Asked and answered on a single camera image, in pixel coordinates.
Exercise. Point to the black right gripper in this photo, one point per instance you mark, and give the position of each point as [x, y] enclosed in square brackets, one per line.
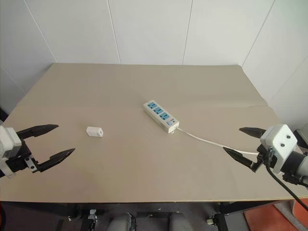
[262, 157]

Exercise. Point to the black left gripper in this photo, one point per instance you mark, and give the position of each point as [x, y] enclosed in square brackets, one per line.
[18, 162]

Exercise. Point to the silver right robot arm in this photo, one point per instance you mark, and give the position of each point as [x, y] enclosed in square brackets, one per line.
[298, 163]

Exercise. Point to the white power adapter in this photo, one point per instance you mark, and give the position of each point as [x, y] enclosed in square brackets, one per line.
[94, 131]

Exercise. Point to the white power strip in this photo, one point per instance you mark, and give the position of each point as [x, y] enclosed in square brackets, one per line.
[160, 115]

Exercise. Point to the grey rounded shape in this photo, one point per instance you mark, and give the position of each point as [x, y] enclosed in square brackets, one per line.
[180, 222]
[121, 222]

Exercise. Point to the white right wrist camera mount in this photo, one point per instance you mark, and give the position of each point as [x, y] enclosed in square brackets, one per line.
[279, 139]

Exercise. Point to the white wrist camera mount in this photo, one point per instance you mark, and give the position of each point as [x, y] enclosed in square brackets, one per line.
[279, 139]
[8, 142]

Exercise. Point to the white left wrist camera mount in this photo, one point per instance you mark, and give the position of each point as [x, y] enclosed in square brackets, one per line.
[8, 142]

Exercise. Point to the black table frame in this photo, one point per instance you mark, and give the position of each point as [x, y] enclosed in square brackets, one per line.
[60, 211]

